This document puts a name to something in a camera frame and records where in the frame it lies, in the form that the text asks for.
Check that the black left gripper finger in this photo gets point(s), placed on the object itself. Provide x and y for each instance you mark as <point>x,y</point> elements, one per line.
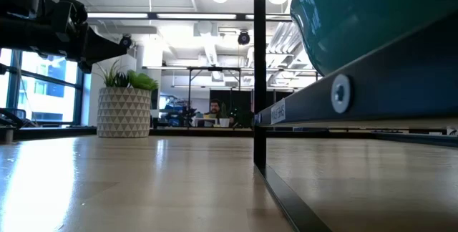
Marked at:
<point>103,47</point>

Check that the teal floral patterned bowl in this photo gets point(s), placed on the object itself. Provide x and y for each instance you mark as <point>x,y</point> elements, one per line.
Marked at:
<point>358,17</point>

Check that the black hanging ceiling device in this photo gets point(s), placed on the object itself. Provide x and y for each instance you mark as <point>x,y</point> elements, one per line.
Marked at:
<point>126,41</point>
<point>244,38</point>

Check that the long ceiling light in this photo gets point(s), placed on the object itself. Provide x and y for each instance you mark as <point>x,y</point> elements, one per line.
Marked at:
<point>197,16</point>
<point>118,15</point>

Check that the large window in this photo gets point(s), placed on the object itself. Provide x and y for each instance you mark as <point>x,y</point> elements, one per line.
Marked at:
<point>46,99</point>

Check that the green succulent in white pot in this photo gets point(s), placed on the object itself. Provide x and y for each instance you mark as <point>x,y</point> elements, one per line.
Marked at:
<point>123,114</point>

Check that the person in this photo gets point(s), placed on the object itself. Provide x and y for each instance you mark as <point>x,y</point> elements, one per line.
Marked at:
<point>214,107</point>

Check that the small white plant pot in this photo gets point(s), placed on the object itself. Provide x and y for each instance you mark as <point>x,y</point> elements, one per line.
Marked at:
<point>224,122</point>

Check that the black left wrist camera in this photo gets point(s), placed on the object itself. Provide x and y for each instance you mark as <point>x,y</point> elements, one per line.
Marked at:
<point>66,17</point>

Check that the black background station frame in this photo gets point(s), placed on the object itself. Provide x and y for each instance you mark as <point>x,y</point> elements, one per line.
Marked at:
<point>214,68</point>

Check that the black aluminium table frame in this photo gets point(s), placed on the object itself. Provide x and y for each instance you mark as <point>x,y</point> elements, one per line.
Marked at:
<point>197,132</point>

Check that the black divider rail with post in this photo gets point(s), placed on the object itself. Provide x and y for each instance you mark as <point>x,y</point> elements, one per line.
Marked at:
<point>260,81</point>

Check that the black rail with silver screw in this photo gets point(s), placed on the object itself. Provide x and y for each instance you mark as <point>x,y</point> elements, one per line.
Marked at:
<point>393,81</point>

